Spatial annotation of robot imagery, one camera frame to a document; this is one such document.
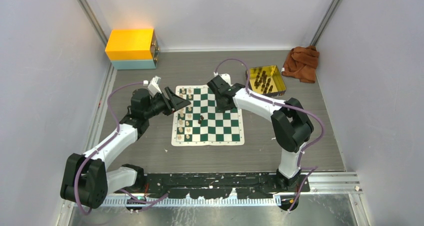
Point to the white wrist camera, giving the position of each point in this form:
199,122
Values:
225,76
153,85

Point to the dark brown chess piece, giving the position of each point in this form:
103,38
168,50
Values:
201,118

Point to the brown crumpled cloth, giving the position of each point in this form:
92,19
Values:
301,63

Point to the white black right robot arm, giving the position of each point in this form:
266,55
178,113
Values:
291,125

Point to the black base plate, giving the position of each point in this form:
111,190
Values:
246,185

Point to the gold metal tin tray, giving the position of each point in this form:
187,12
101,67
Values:
266,80

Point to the yellow and teal box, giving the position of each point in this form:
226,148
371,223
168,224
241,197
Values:
133,49

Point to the aluminium frame rail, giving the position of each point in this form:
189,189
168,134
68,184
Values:
320,184

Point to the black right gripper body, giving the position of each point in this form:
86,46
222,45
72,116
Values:
220,106

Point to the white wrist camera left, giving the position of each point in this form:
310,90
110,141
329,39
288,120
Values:
153,85

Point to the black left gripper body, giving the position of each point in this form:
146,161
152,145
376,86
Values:
170,107

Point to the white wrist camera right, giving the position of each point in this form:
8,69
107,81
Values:
225,76

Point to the green white chess mat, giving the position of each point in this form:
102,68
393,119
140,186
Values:
219,128

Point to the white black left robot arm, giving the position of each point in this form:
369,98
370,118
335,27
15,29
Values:
86,180

